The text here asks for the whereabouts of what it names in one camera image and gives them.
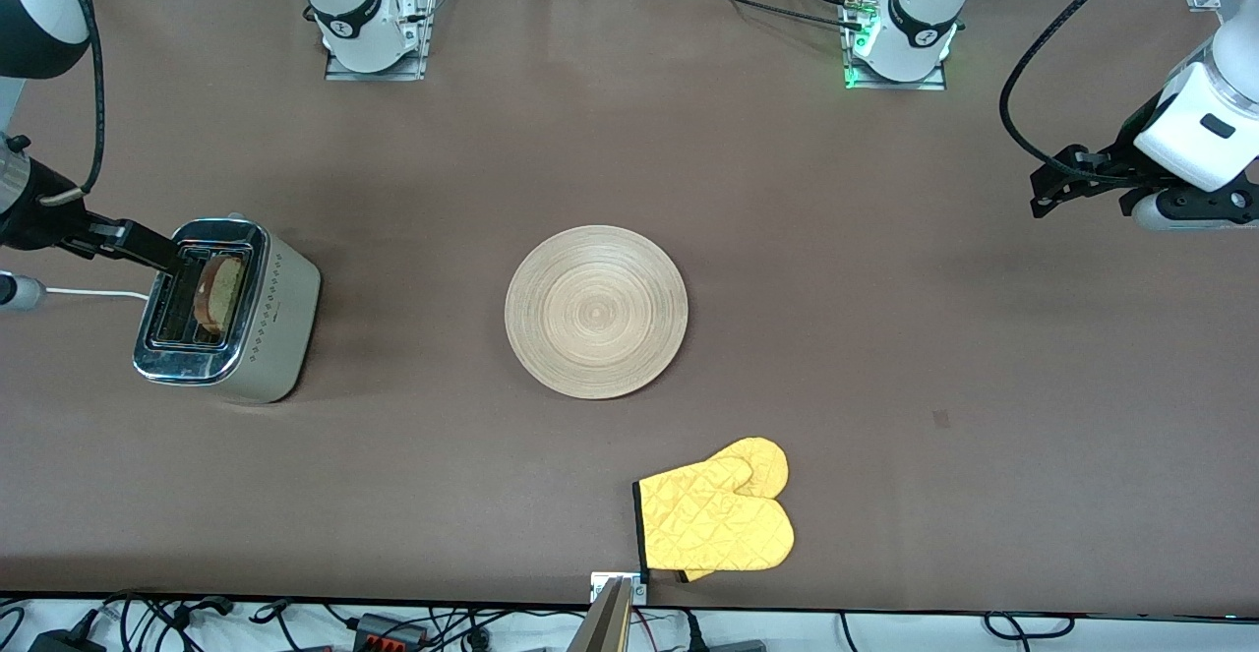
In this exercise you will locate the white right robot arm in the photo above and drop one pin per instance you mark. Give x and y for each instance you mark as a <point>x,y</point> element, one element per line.
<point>354,13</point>

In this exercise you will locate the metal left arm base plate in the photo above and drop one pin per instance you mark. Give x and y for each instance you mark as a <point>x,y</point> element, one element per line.
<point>895,86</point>

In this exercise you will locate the yellow quilted oven mitt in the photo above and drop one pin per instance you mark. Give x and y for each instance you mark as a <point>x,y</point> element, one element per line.
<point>696,575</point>
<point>713,519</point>

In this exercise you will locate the round wooden plate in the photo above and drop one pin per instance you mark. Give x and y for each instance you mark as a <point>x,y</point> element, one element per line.
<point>595,313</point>

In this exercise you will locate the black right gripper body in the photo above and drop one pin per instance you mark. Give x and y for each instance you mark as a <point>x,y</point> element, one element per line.
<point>37,213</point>

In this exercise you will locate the black orange connector box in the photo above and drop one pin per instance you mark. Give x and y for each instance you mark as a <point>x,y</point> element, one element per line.
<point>389,632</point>

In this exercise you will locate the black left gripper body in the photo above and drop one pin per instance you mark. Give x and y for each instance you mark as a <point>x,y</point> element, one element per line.
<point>1109,162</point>

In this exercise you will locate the black power adapter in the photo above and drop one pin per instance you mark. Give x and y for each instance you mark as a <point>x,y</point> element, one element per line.
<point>64,642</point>

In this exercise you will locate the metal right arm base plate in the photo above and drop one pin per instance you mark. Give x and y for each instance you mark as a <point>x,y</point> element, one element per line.
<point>424,28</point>

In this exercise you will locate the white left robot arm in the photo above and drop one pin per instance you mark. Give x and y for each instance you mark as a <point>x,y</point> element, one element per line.
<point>1205,131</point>

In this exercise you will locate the tan camera mount beam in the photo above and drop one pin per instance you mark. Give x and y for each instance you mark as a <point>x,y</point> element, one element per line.
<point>605,627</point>

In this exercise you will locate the brown bread slice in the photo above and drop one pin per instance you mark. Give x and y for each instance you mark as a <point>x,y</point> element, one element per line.
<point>221,288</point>

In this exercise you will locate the silver camera mount bracket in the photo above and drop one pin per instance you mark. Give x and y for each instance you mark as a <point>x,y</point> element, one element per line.
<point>600,585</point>

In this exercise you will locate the beige chrome two-slot toaster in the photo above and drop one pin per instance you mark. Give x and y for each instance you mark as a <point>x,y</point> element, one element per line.
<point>275,327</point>

